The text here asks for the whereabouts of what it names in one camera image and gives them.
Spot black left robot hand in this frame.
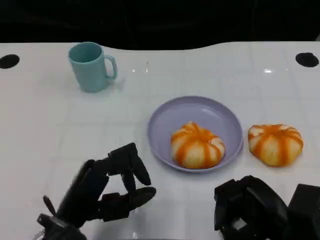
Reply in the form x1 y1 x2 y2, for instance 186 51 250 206
56 142 157 228

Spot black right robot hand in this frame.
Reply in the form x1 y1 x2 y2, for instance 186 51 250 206
213 175 290 240

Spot orange and white bread roll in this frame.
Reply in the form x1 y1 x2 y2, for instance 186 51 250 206
247 123 305 168
170 121 226 169

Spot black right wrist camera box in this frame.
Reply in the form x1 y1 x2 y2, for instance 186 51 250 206
287 183 320 240

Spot black table grommet hole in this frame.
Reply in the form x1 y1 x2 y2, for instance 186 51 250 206
295 52 320 68
0 54 21 70

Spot pale green mug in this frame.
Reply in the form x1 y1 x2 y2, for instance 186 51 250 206
68 41 118 93

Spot lilac plate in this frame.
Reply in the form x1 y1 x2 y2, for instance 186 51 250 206
147 95 244 173

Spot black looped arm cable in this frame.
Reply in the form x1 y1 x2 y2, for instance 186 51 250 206
42 195 58 216

